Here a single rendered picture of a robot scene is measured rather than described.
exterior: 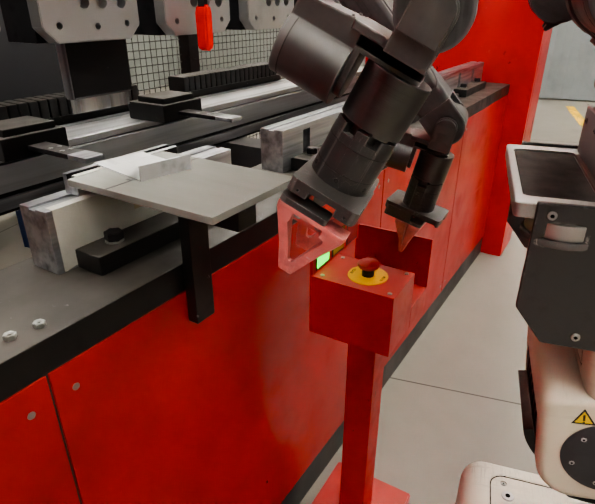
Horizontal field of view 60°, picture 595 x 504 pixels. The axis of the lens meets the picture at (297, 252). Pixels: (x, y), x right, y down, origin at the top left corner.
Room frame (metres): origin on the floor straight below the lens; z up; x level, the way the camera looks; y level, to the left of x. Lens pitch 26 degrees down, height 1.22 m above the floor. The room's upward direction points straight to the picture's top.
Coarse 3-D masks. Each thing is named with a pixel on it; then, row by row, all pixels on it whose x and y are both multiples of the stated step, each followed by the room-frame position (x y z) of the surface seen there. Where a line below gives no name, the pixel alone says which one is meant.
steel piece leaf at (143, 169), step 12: (156, 156) 0.79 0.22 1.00; (180, 156) 0.72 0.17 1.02; (108, 168) 0.73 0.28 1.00; (120, 168) 0.73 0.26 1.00; (132, 168) 0.73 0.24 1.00; (144, 168) 0.68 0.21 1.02; (156, 168) 0.69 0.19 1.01; (168, 168) 0.71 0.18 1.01; (180, 168) 0.72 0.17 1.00; (144, 180) 0.68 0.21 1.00
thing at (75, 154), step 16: (0, 128) 0.85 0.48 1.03; (16, 128) 0.85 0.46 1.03; (32, 128) 0.88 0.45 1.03; (48, 128) 0.90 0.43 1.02; (64, 128) 0.91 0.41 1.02; (0, 144) 0.82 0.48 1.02; (16, 144) 0.84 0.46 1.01; (32, 144) 0.86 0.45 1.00; (48, 144) 0.86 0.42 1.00; (64, 144) 0.91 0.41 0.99; (0, 160) 0.82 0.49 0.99; (80, 160) 0.78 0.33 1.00; (96, 160) 0.79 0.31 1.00
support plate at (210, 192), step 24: (192, 168) 0.74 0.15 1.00; (216, 168) 0.74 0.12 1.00; (240, 168) 0.74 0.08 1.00; (96, 192) 0.65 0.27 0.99; (120, 192) 0.63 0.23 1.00; (144, 192) 0.63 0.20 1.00; (168, 192) 0.63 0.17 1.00; (192, 192) 0.63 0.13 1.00; (216, 192) 0.63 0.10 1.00; (240, 192) 0.63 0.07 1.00; (264, 192) 0.63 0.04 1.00; (192, 216) 0.56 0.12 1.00; (216, 216) 0.55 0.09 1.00
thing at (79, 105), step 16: (64, 48) 0.72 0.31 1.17; (80, 48) 0.74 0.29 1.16; (96, 48) 0.76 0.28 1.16; (112, 48) 0.79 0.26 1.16; (64, 64) 0.73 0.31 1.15; (80, 64) 0.74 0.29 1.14; (96, 64) 0.76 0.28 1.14; (112, 64) 0.78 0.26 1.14; (128, 64) 0.81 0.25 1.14; (64, 80) 0.73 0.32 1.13; (80, 80) 0.73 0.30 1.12; (96, 80) 0.76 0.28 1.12; (112, 80) 0.78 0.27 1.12; (128, 80) 0.80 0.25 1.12; (80, 96) 0.73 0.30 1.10; (96, 96) 0.76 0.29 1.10; (112, 96) 0.79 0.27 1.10; (128, 96) 0.81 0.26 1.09; (80, 112) 0.74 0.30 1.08
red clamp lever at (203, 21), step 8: (200, 0) 0.86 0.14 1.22; (200, 8) 0.86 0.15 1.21; (208, 8) 0.86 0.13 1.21; (200, 16) 0.86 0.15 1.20; (208, 16) 0.86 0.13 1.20; (200, 24) 0.86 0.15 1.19; (208, 24) 0.86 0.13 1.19; (200, 32) 0.86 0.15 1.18; (208, 32) 0.85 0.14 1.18; (200, 40) 0.86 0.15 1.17; (208, 40) 0.85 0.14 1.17; (200, 48) 0.86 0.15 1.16; (208, 48) 0.86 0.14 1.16
